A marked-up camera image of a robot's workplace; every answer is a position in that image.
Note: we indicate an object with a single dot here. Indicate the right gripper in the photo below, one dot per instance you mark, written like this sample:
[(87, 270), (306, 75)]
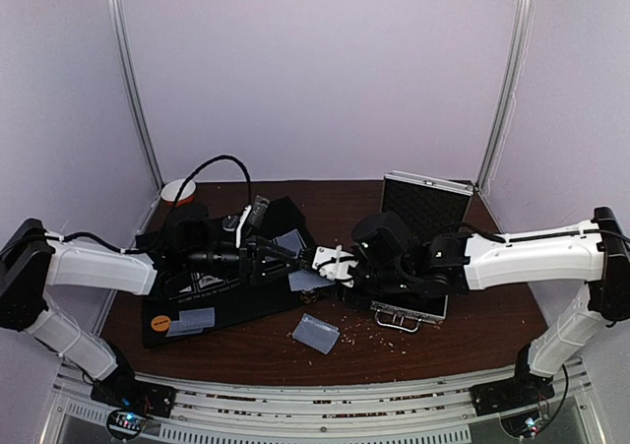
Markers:
[(354, 277)]

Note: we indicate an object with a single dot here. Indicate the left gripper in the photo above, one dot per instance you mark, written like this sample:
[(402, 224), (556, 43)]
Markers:
[(253, 273)]

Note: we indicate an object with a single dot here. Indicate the playing card deck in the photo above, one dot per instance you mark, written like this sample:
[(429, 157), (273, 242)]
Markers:
[(302, 280)]

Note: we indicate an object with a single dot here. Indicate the aluminium poker case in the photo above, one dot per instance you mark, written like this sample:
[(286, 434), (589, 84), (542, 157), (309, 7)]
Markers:
[(425, 204)]

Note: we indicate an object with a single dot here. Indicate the black poker mat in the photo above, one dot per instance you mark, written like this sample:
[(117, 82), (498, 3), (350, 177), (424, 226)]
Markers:
[(180, 287)]

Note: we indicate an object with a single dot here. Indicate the orange big blind button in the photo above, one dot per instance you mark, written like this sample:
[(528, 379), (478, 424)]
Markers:
[(160, 323)]

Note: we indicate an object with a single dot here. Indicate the white dealer button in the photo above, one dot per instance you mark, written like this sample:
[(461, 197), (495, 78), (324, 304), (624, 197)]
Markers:
[(230, 223)]

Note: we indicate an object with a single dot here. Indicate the poker chip stack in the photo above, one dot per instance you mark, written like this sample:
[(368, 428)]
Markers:
[(310, 296)]

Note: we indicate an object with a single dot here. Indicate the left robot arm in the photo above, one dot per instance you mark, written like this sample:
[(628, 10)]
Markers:
[(36, 258)]

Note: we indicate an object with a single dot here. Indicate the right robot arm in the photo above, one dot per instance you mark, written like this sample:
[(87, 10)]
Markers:
[(594, 252)]

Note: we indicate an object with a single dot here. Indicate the orange white bowl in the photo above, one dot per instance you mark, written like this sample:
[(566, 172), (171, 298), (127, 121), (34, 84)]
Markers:
[(178, 192)]

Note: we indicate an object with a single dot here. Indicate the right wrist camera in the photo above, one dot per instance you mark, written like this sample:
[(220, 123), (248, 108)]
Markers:
[(382, 237)]

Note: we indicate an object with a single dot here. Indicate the right aluminium frame post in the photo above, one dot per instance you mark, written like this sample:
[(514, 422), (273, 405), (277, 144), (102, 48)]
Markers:
[(507, 96)]

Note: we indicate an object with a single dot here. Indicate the aluminium frame post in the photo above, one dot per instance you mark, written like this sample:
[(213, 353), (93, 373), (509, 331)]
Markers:
[(507, 96), (116, 12)]

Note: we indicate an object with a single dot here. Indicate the left aluminium frame post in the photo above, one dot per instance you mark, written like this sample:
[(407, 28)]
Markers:
[(116, 12)]

